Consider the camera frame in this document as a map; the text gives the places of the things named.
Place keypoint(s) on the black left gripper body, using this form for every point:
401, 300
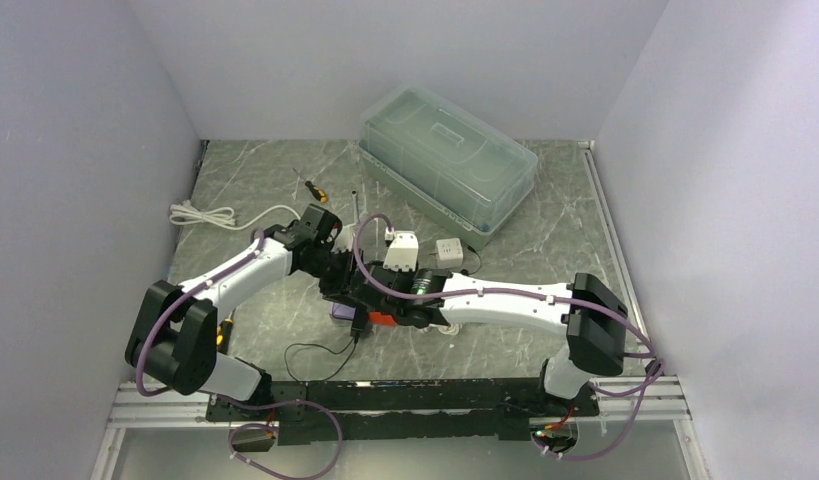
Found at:
334, 271

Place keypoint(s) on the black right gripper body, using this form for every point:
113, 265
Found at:
396, 314

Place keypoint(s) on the red power socket cube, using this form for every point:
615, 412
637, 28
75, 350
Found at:
381, 319

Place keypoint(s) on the black TP-Link power adapter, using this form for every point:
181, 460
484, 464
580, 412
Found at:
359, 325

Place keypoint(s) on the white tiger cube socket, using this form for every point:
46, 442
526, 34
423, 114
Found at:
449, 253

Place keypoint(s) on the purple USB hub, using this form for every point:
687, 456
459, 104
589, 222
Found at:
341, 313

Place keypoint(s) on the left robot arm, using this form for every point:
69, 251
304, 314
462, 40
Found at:
173, 346

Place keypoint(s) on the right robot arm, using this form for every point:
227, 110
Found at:
591, 319

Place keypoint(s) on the small yellow black screwdriver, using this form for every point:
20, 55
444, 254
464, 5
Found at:
316, 191

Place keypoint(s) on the silver ratchet wrench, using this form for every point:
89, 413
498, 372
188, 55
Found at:
356, 210

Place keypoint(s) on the large yellow screwdriver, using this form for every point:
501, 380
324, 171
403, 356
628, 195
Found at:
223, 334

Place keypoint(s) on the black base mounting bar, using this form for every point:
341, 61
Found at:
505, 408

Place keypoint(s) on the translucent plastic storage box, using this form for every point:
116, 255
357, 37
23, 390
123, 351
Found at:
462, 173

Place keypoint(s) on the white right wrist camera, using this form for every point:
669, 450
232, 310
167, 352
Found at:
402, 251

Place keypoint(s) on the aluminium frame rail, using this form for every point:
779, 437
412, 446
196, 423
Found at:
624, 279

